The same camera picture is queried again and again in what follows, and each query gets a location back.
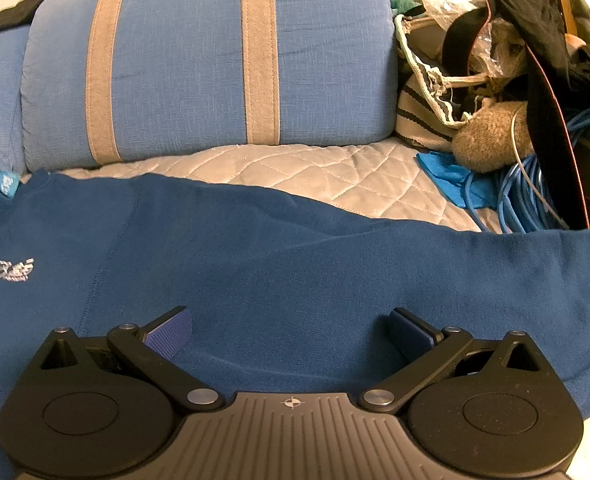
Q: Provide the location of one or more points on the tan plush toy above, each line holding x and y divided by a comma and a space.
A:
490, 135

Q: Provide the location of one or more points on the cyan cloth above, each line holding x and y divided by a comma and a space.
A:
445, 170

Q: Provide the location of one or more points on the black cloth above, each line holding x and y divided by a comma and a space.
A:
525, 15

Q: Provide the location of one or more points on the striped canvas tote bag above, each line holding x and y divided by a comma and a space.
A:
415, 125

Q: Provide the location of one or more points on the dark blue sweatshirt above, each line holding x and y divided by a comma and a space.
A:
275, 260

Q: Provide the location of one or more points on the teal cloth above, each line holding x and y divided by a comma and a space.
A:
402, 5

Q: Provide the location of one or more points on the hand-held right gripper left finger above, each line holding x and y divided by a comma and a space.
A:
171, 336

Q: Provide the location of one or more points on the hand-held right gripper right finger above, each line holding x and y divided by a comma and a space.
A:
409, 336

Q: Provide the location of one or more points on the white quilted bed cover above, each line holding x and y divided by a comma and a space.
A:
325, 175

